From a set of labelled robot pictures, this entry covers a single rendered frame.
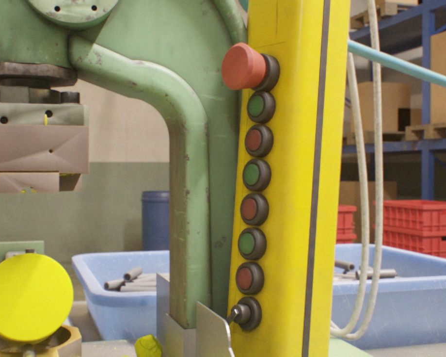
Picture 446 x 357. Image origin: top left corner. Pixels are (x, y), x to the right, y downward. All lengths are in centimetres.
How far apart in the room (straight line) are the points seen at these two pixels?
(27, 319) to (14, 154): 13
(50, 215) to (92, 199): 57
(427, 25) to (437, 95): 73
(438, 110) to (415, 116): 155
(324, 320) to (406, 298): 35
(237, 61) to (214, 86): 7
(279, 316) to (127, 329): 29
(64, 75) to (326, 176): 24
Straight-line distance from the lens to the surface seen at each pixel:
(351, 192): 842
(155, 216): 753
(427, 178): 702
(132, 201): 895
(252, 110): 58
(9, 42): 57
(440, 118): 691
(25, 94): 57
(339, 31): 61
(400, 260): 122
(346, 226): 402
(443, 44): 696
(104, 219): 891
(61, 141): 53
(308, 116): 57
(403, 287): 91
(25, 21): 58
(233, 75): 57
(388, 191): 859
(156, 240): 755
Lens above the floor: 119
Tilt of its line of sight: 1 degrees down
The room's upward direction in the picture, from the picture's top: straight up
